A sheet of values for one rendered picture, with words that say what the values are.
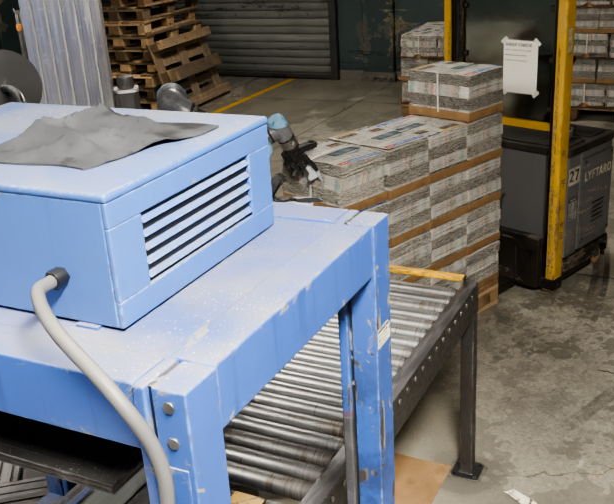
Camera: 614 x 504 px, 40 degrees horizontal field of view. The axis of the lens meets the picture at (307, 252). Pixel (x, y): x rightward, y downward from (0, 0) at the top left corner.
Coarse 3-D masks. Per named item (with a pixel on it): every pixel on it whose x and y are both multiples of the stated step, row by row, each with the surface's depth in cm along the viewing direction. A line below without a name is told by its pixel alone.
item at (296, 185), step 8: (320, 144) 392; (328, 144) 392; (336, 144) 391; (344, 144) 390; (304, 152) 381; (312, 152) 381; (320, 152) 381; (288, 168) 383; (288, 176) 384; (296, 176) 380; (304, 176) 376; (288, 184) 385; (296, 184) 381; (304, 184) 377; (288, 192) 387; (296, 192) 383; (304, 192) 379
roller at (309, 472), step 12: (228, 444) 222; (228, 456) 220; (240, 456) 218; (252, 456) 217; (264, 456) 216; (276, 456) 216; (264, 468) 215; (276, 468) 214; (288, 468) 212; (300, 468) 211; (312, 468) 210; (324, 468) 210; (312, 480) 209
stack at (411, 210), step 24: (432, 192) 405; (456, 192) 419; (408, 216) 396; (432, 216) 409; (408, 240) 400; (432, 240) 414; (456, 240) 427; (408, 264) 404; (456, 264) 432; (456, 288) 438
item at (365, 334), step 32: (352, 224) 154; (384, 224) 157; (384, 256) 159; (384, 288) 161; (352, 320) 161; (384, 320) 163; (352, 352) 165; (384, 352) 165; (352, 384) 168; (384, 384) 167; (352, 416) 170; (384, 416) 169; (352, 448) 172; (384, 448) 172; (352, 480) 176; (384, 480) 174
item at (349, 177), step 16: (320, 160) 369; (336, 160) 366; (352, 160) 365; (368, 160) 368; (384, 160) 376; (336, 176) 362; (352, 176) 364; (368, 176) 372; (320, 192) 371; (336, 192) 363; (352, 192) 367; (368, 192) 374
